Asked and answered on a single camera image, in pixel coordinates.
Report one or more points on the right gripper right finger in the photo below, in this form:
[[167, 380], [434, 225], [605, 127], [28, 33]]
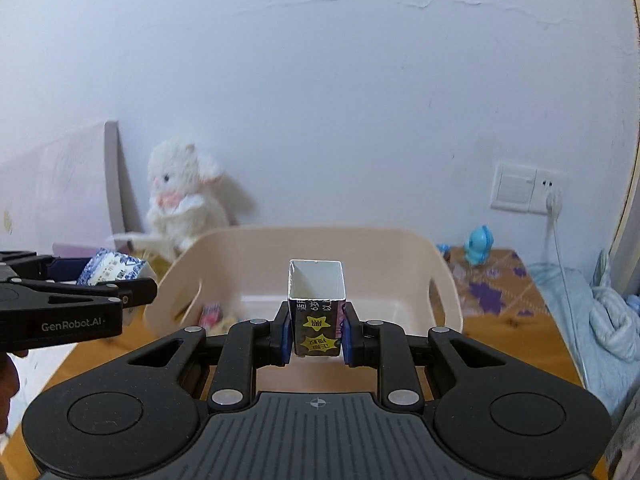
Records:
[[383, 346]]

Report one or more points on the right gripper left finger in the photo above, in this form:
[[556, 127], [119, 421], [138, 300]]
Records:
[[237, 356]]

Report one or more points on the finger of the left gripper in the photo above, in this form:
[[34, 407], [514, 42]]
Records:
[[131, 293], [31, 266]]

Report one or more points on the blue white porcelain-pattern box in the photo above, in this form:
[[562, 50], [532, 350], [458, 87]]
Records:
[[107, 266]]

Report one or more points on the tall Sanrio cartoon box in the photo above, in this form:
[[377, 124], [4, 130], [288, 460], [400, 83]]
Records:
[[211, 315]]

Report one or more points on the black star box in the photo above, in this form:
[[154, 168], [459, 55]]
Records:
[[317, 309]]

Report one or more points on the teal fabric scrunchie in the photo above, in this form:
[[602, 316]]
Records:
[[224, 325]]

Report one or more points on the person's hand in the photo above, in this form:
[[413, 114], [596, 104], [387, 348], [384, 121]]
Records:
[[9, 385]]

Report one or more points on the pink plastic storage bin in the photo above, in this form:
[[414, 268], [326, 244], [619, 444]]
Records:
[[387, 274]]

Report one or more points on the pink purple headboard panel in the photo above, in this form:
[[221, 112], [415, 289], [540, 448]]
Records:
[[63, 198]]

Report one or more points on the white plush lamb toy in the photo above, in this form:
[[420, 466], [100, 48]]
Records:
[[183, 202]]

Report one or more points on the small mushroom figurine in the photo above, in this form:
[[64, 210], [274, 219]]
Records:
[[445, 251]]

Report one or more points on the purple star sticker mat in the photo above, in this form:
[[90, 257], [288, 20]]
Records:
[[501, 286]]

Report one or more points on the blue cartoon figurine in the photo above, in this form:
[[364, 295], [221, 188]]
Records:
[[478, 246]]

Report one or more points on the light blue crumpled bedding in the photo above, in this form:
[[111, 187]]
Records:
[[598, 327]]

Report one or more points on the white shelf unit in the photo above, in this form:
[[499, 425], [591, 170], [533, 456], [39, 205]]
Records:
[[624, 251]]

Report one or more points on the white wall switch socket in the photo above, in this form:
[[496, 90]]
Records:
[[525, 189]]

